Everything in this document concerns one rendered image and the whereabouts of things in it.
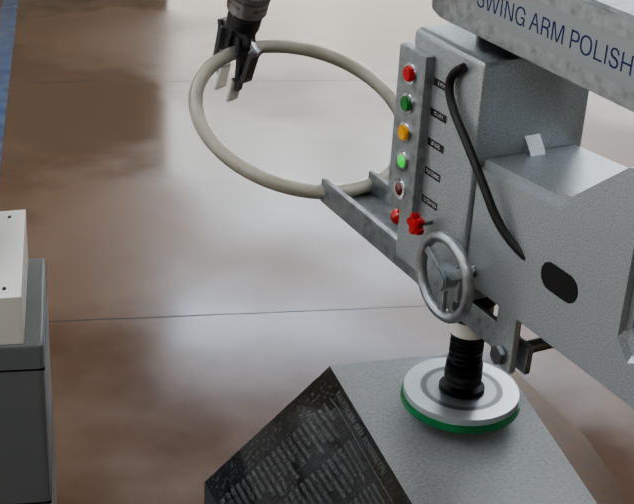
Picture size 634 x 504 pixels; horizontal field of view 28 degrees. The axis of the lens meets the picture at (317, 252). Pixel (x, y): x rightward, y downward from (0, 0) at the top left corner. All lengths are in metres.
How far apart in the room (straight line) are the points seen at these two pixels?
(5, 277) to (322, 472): 0.79
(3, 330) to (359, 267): 2.31
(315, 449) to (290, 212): 2.84
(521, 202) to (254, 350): 2.35
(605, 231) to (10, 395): 1.40
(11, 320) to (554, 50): 1.30
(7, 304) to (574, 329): 1.21
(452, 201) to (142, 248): 2.87
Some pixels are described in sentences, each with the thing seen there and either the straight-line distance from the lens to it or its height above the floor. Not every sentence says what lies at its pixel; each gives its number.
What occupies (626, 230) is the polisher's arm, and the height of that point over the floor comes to 1.44.
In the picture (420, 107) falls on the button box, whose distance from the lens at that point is 2.04.
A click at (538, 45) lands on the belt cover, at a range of 1.81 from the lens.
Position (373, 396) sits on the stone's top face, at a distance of 2.38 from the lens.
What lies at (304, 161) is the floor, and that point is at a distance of 5.62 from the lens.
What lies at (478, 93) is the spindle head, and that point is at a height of 1.52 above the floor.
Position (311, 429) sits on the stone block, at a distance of 2.39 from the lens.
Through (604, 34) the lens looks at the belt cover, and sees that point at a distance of 1.70.
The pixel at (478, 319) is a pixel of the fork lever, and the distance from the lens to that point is 2.12.
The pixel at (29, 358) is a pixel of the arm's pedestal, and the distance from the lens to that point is 2.64.
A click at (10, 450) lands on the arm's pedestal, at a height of 0.54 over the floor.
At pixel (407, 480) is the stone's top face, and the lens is 2.17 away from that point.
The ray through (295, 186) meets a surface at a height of 1.14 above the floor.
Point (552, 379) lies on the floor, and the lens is 4.16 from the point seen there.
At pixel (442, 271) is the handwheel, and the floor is 1.24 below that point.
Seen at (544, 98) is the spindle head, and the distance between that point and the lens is 2.01.
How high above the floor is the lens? 2.14
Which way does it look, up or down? 26 degrees down
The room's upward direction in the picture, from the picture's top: 3 degrees clockwise
